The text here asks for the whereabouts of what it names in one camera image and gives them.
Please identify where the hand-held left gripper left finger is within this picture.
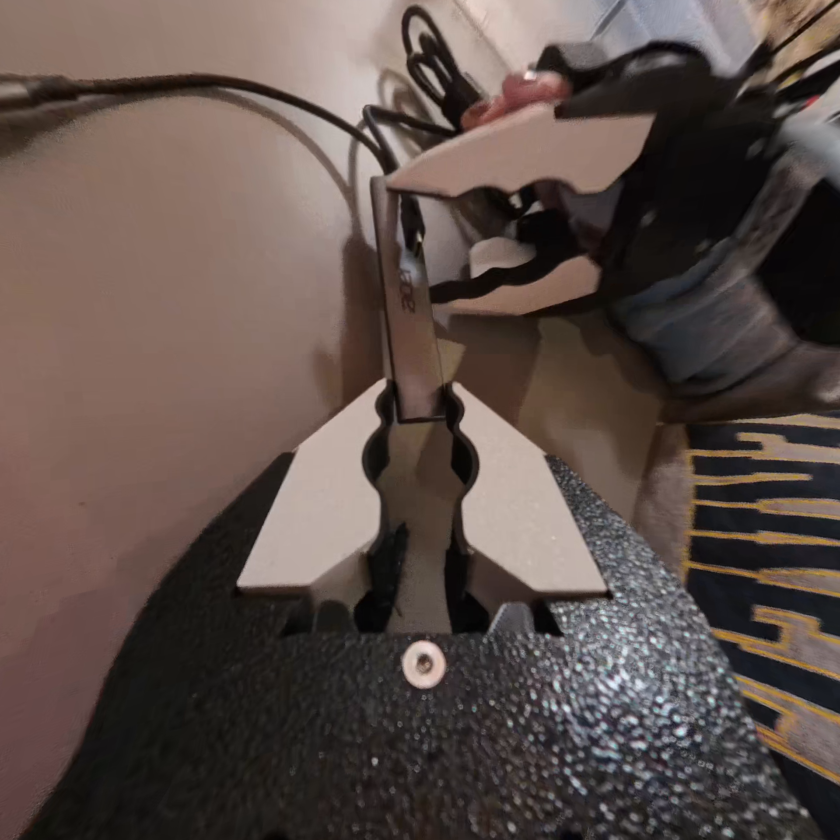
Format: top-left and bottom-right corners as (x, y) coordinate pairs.
(236, 378), (396, 602)

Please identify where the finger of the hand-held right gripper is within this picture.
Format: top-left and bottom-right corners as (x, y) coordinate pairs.
(386, 104), (658, 199)
(428, 235), (602, 318)

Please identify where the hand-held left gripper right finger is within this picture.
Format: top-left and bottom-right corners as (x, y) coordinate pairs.
(446, 382), (609, 602)

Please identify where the person's right hand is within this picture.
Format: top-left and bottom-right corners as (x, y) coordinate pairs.
(461, 70), (573, 130)

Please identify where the navy yellow patterned cloth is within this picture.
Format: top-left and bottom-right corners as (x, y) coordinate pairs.
(681, 415), (840, 791)

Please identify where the black hub cable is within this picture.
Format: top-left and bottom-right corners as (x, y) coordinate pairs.
(0, 72), (399, 179)

